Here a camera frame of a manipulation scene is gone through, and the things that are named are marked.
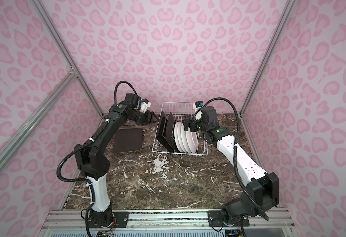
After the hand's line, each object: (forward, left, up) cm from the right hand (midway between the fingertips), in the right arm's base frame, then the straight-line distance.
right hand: (191, 119), depth 80 cm
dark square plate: (-3, +12, -8) cm, 15 cm away
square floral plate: (-7, +16, -10) cm, 20 cm away
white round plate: (-4, +8, -10) cm, 14 cm away
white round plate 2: (-5, +4, -11) cm, 13 cm away
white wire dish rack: (+30, +7, -23) cm, 39 cm away
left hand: (+3, +19, -4) cm, 19 cm away
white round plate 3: (-7, -1, -16) cm, 18 cm away
